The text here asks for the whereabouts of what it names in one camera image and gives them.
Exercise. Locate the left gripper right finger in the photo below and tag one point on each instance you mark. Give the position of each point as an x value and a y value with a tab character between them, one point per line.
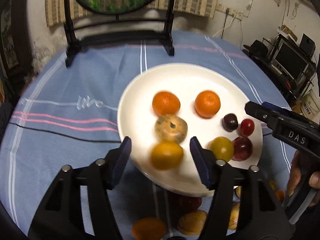
260	216

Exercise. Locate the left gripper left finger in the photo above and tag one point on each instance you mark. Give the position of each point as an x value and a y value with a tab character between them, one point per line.
59	214

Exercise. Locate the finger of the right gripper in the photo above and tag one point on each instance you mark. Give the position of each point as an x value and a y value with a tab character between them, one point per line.
275	108
261	113

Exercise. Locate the yellow striped round fruit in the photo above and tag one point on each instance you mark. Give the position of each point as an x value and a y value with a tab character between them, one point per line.
233	220

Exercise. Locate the yellow speckled round fruit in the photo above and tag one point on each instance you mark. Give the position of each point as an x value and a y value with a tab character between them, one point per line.
192	223

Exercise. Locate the yellow orange tomato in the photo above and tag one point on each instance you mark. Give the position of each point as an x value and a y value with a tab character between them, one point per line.
166	155

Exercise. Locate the right hand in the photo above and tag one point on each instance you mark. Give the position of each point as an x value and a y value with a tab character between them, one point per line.
295	176

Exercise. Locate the white bucket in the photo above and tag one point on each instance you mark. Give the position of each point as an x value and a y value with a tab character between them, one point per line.
310	105

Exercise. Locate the small red cherry tomato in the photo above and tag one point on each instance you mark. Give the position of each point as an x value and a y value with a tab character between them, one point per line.
247	127

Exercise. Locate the dark red plum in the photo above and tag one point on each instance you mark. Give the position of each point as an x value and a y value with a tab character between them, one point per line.
243	148

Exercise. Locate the dark purple small plum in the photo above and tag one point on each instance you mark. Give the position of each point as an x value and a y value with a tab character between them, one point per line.
230	122

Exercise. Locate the computer monitor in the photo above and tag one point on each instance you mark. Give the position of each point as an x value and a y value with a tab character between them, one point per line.
290	61

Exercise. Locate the green yellow tomato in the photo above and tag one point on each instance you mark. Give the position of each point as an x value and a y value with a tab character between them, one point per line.
222	148

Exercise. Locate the orange tangerine right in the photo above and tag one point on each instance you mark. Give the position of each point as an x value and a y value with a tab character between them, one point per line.
207	104

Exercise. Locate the orange tangerine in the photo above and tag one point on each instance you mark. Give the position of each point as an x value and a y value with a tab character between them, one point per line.
165	103
207	104

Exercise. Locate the blue striped tablecloth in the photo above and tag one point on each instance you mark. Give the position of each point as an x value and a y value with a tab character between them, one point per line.
69	115

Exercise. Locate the beige speckled fruit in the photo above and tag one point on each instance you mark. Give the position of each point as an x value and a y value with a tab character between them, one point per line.
171	128

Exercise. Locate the white oval plate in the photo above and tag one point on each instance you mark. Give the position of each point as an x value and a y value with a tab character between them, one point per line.
137	120

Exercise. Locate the orange tangerine left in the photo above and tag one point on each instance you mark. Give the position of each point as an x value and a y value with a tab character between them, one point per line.
165	103

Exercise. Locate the round painted screen stand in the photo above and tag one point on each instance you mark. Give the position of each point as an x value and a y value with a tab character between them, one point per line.
118	10

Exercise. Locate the wall power strip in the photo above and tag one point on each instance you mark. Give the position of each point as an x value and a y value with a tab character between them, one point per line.
230	11

